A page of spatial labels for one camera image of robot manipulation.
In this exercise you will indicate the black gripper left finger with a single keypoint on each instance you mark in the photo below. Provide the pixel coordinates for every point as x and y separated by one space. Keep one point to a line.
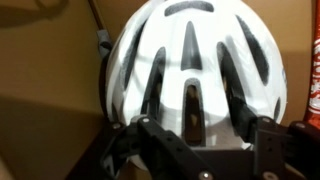
165 156

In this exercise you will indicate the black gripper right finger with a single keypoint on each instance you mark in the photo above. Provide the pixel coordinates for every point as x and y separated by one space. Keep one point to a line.
275 145

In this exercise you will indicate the white bicycle helmet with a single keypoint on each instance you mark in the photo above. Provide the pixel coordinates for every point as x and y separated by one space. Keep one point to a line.
187 63

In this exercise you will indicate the red printed cushion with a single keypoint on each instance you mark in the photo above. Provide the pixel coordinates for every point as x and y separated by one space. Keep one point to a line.
313 109

